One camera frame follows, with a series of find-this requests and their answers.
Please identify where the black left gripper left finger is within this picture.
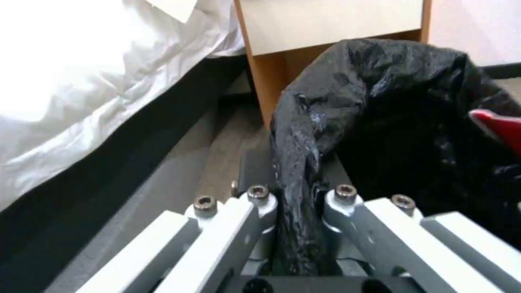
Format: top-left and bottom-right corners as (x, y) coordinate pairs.
(75, 151), (282, 293)

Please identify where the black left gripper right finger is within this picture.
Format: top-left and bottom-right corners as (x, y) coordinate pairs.
(317, 151), (521, 293)

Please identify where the black plastic trash bag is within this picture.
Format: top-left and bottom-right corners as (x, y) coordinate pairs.
(269, 39), (521, 278)

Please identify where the red garbage item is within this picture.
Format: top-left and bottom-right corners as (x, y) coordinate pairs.
(468, 108), (521, 146)

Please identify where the dark bed base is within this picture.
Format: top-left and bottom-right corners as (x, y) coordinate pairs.
(0, 54), (249, 293)

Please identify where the white bed sheet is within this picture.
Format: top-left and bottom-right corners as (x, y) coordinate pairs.
(0, 0), (244, 211)

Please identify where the wooden bedside cabinet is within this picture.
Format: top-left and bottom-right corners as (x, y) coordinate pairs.
(233, 0), (433, 130)

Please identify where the dark wall baseboard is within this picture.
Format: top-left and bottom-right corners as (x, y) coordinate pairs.
(479, 63), (521, 81)

